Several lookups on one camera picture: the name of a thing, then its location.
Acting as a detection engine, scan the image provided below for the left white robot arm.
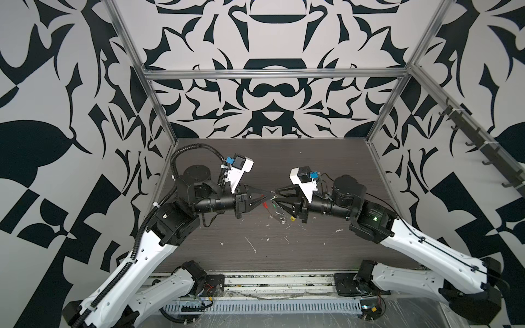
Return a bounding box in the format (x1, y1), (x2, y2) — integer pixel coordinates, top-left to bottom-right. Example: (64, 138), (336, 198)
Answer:
(62, 143), (272, 327)

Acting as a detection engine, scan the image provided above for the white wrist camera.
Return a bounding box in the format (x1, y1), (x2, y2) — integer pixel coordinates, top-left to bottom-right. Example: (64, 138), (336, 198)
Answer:
(289, 166), (320, 203)
(224, 154), (254, 194)

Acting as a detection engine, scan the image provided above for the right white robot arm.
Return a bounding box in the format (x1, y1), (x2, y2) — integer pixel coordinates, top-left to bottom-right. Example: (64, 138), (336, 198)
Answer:
(275, 173), (503, 325)

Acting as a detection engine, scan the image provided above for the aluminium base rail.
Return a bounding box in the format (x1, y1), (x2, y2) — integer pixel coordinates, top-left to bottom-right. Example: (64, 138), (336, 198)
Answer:
(110, 270), (411, 297)

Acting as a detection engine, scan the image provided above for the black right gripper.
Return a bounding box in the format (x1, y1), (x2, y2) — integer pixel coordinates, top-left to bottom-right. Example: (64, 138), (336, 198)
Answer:
(275, 181), (358, 224)

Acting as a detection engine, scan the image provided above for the black wall hook rack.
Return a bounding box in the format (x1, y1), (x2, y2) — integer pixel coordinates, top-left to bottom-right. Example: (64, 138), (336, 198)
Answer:
(438, 98), (524, 197)

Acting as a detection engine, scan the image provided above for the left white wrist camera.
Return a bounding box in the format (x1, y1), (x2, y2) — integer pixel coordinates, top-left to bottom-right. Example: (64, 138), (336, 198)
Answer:
(224, 154), (254, 194)

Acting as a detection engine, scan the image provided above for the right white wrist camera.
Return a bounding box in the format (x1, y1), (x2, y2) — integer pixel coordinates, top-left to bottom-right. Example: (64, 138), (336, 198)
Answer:
(289, 166), (320, 203)

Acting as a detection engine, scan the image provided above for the white slotted cable duct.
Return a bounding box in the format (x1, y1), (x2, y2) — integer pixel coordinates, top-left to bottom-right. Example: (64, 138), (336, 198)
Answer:
(164, 299), (362, 315)

